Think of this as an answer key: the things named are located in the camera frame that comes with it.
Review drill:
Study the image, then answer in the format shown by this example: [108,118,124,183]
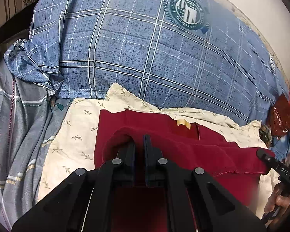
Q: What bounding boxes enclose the person's right hand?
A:
[264,182,290,221]

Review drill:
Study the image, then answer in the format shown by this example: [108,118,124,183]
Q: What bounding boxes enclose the grey striped quilt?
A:
[0,58,73,232]

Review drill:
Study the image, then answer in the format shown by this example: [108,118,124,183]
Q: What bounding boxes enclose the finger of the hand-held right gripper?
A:
[256,149,290,178]

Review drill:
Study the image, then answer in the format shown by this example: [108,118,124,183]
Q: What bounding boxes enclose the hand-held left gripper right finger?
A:
[143,134,267,232]

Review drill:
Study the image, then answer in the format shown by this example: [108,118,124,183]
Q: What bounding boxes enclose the blue denim jeans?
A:
[272,129,290,160]

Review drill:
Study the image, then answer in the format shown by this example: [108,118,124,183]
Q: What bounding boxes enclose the red plastic bag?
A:
[267,93,290,137]

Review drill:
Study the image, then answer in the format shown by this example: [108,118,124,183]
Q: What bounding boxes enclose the dark red knit sweater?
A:
[94,109,275,232]

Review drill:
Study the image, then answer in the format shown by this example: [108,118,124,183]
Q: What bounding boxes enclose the striped floral fabric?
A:
[0,0,58,34]

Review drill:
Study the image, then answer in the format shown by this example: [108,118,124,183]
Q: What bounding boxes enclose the blue plaid pillow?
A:
[3,0,290,127]

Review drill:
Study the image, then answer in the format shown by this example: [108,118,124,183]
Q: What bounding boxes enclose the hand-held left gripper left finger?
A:
[12,140,137,232]

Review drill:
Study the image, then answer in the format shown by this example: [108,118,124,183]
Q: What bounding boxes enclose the cream leaf-print sheet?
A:
[36,82,281,220]

